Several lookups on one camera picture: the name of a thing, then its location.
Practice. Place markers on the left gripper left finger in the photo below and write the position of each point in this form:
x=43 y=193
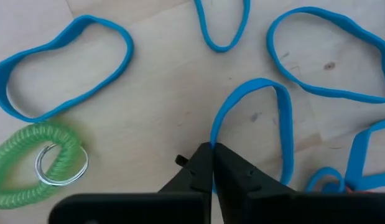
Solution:
x=192 y=183

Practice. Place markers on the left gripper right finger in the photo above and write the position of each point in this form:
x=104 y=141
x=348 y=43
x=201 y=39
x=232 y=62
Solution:
x=242 y=193

